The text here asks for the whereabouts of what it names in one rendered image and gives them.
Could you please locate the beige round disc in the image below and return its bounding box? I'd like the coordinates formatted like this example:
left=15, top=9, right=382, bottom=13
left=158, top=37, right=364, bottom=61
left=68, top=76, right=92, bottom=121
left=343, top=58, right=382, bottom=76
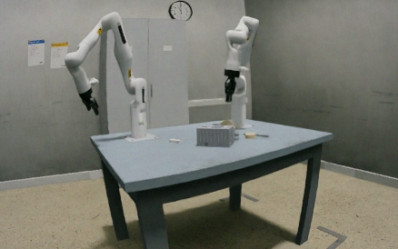
left=245, top=133, right=255, bottom=139

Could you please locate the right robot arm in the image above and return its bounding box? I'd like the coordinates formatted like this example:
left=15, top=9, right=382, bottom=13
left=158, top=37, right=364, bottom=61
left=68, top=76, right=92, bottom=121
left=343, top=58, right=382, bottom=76
left=65, top=12, right=147, bottom=139

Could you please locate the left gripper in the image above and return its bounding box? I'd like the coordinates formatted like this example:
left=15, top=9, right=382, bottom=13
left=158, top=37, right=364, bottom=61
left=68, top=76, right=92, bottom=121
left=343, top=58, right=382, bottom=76
left=224, top=69, right=240, bottom=103

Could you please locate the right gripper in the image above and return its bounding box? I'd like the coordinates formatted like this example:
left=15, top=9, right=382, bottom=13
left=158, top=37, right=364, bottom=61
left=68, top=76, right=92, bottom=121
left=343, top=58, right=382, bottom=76
left=79, top=87, right=99, bottom=116

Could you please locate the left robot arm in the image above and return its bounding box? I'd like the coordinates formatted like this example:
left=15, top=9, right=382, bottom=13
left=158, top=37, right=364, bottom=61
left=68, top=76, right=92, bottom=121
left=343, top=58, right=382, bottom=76
left=225, top=16, right=259, bottom=127

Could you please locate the cream gear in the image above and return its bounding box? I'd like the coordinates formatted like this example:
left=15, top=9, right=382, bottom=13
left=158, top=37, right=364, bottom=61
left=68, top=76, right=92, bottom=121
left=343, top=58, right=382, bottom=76
left=219, top=120, right=234, bottom=125

